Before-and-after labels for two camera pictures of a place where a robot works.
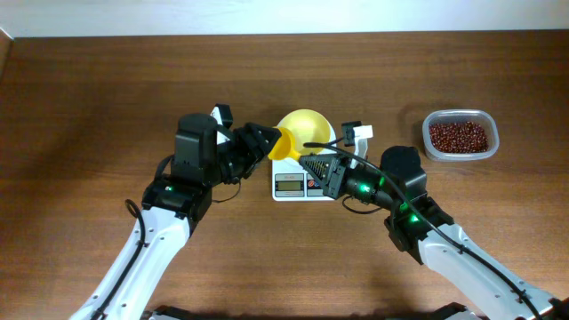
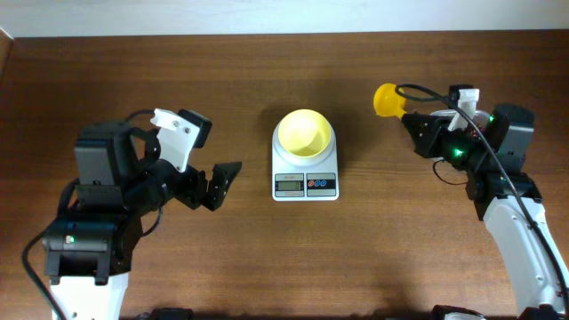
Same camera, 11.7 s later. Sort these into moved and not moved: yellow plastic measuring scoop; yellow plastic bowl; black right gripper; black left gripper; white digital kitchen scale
Moved: black right gripper; yellow plastic measuring scoop; black left gripper
Not moved: yellow plastic bowl; white digital kitchen scale
